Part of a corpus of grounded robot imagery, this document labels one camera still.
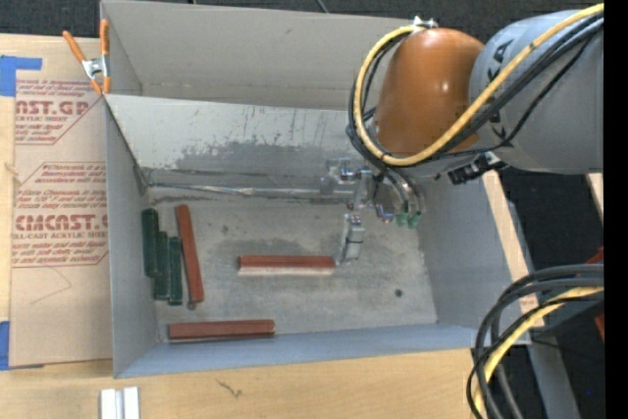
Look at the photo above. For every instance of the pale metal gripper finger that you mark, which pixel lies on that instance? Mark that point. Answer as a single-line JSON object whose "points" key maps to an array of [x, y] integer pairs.
{"points": [[343, 245], [356, 240]]}

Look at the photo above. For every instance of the grey metal bin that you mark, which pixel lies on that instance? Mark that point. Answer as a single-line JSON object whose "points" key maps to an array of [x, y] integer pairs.
{"points": [[294, 230]]}

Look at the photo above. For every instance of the red-brown flat block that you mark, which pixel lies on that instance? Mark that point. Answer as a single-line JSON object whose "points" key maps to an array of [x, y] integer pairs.
{"points": [[221, 329], [190, 255], [287, 263]]}

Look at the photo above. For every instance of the dark green flat block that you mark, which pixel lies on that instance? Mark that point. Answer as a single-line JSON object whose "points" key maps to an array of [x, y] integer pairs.
{"points": [[161, 267], [175, 272], [150, 243]]}

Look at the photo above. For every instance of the brown cardboard board, red print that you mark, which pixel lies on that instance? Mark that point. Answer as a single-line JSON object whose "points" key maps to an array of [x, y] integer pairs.
{"points": [[59, 309]]}

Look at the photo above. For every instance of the black cylinder on white bracket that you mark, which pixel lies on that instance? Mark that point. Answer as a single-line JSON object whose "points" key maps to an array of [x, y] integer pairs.
{"points": [[471, 172]]}

